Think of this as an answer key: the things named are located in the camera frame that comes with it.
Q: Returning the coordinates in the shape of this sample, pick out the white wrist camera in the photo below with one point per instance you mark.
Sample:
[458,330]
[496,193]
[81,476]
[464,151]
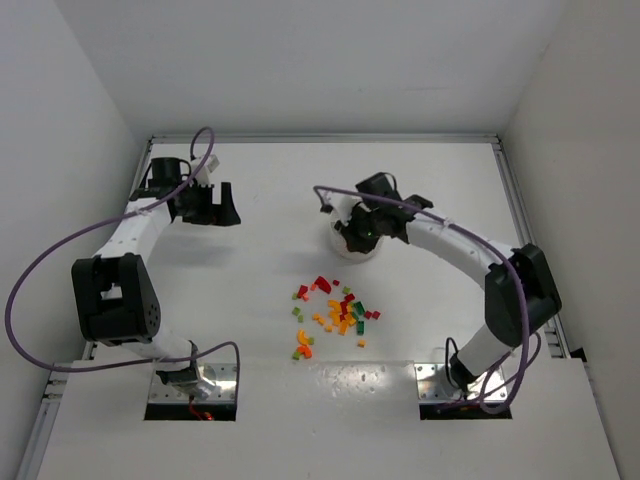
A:
[342,210]
[205,174]

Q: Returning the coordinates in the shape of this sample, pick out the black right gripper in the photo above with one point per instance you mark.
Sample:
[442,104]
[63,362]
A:
[361,230]

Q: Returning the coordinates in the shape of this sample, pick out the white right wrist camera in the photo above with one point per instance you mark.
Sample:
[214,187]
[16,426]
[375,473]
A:
[342,210]

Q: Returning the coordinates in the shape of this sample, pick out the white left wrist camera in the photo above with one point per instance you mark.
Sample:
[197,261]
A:
[205,174]

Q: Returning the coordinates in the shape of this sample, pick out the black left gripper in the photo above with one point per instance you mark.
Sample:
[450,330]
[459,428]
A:
[207,203]

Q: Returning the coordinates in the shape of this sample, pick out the yellow curved lego piece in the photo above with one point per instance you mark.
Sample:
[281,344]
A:
[302,338]

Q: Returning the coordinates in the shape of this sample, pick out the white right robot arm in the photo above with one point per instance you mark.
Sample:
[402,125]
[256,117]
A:
[517,283]

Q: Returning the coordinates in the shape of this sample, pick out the aluminium frame rail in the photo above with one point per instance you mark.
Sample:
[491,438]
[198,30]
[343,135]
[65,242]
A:
[553,329]

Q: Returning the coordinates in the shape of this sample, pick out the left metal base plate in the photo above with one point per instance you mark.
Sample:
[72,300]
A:
[206,383]

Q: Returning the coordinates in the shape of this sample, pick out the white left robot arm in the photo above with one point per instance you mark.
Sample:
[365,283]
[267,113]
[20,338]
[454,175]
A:
[116,302]

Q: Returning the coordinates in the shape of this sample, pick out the white divided round container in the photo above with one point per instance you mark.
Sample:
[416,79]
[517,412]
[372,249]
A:
[339,246]

